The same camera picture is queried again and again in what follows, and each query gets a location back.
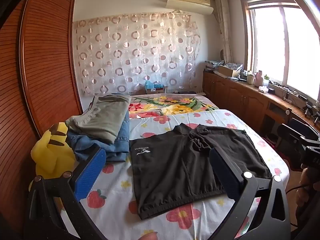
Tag white window curtain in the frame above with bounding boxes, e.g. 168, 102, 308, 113
214, 0, 234, 64

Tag white air conditioner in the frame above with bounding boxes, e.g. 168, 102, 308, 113
166, 0, 214, 14

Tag black cable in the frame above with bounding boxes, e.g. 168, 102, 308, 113
286, 184, 310, 195

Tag blue denim jeans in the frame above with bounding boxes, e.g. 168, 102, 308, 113
67, 110, 130, 162

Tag circle patterned wall curtain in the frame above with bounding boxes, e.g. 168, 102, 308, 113
73, 12, 202, 96

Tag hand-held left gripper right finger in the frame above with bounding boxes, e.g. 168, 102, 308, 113
209, 147, 292, 240

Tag olive folded pants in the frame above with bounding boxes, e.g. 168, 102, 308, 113
65, 94, 132, 145

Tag wooden side cabinet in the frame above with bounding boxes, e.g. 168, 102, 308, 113
202, 69, 320, 142

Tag pink bottle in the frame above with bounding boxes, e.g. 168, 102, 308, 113
253, 70, 263, 86

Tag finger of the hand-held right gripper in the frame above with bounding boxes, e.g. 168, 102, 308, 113
277, 123, 320, 147

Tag flower printed bed sheet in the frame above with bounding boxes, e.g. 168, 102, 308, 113
60, 109, 290, 240

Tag person's right hand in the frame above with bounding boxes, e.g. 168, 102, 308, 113
295, 166, 320, 205

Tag black pants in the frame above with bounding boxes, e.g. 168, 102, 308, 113
130, 123, 272, 220

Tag cardboard box with patterned cloth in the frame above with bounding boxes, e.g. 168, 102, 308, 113
217, 63, 243, 78

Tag window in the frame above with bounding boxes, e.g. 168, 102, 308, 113
239, 0, 320, 103

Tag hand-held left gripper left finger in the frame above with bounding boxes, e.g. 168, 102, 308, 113
25, 147, 108, 240

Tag floral blanket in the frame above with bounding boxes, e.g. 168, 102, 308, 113
128, 94, 220, 118

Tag yellow plush toy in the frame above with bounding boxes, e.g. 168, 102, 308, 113
30, 122, 76, 181

